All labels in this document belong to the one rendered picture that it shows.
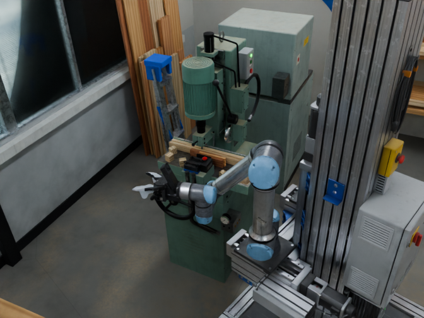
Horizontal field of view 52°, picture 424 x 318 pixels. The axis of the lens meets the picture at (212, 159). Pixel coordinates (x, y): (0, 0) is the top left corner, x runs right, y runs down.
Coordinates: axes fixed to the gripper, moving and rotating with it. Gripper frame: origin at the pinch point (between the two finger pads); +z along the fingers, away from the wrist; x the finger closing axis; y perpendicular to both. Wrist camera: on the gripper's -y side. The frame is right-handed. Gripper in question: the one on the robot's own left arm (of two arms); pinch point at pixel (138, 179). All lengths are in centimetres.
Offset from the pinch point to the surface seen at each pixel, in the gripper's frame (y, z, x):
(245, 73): -25, -28, 91
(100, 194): 106, 105, 133
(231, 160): 22, -26, 69
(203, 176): 22, -16, 47
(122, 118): 57, 107, 190
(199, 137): 8, -8, 67
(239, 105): -8, -27, 84
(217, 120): 1, -16, 79
